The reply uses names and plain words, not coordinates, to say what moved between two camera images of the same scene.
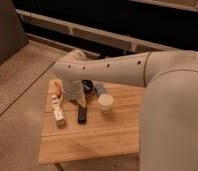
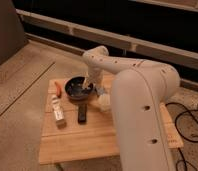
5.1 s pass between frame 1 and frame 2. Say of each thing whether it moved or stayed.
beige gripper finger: moved
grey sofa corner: stayed
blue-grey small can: stayed
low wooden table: stayed
